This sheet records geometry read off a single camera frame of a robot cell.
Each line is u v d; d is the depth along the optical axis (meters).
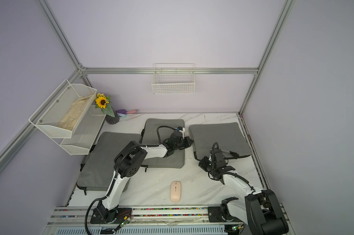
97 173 0.84
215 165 0.69
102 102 0.95
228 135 1.05
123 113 1.19
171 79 0.95
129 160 0.57
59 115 0.76
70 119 0.77
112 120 1.11
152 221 0.73
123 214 0.74
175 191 0.80
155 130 0.96
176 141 0.81
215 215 0.73
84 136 0.92
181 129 0.94
